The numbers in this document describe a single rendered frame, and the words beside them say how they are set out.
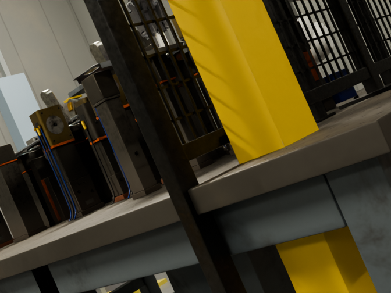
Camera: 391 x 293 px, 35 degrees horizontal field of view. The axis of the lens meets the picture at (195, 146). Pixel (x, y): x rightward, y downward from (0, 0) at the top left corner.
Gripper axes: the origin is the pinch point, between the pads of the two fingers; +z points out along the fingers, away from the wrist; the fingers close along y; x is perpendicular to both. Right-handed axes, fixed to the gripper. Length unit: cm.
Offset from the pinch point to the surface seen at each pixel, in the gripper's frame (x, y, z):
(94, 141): -19.7, 20.3, 16.7
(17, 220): -80, 21, 28
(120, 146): 15.9, 40.2, 22.6
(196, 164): 16.5, 22.4, 33.3
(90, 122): -17.9, 20.3, 11.5
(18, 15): -289, -158, -119
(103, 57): -4.2, 17.5, -2.2
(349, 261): 68, 50, 54
